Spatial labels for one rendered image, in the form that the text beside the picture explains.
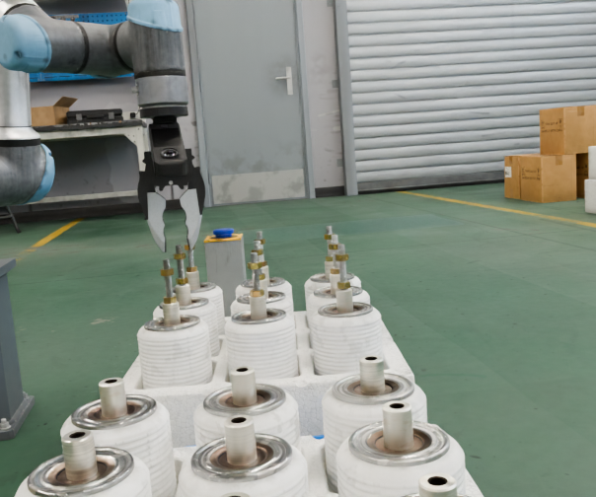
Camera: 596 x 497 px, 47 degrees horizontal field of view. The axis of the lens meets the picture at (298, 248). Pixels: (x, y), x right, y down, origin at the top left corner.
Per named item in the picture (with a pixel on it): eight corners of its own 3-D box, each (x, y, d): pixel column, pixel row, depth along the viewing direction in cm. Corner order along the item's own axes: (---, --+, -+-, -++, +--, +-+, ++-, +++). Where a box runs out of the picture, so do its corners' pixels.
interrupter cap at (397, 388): (336, 411, 60) (336, 403, 60) (328, 383, 67) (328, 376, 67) (423, 403, 60) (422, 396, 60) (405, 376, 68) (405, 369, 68)
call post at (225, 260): (217, 399, 134) (202, 243, 130) (220, 388, 141) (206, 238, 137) (254, 397, 135) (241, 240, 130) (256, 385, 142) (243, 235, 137)
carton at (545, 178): (576, 200, 448) (576, 153, 443) (542, 203, 445) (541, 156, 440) (554, 197, 477) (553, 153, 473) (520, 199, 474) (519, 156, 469)
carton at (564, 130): (598, 151, 446) (598, 105, 442) (564, 154, 442) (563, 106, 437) (571, 152, 475) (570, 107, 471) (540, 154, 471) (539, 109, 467)
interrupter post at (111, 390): (99, 422, 61) (94, 387, 61) (105, 412, 64) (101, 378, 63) (125, 419, 61) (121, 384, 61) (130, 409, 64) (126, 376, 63)
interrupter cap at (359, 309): (307, 313, 96) (307, 308, 96) (352, 303, 99) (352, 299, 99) (336, 322, 89) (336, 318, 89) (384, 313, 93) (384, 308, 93)
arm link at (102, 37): (49, 26, 105) (92, 14, 98) (111, 32, 113) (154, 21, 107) (55, 79, 106) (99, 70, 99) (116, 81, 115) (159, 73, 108)
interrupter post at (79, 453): (61, 486, 50) (55, 443, 49) (70, 470, 52) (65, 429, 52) (95, 483, 50) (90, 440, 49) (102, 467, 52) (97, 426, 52)
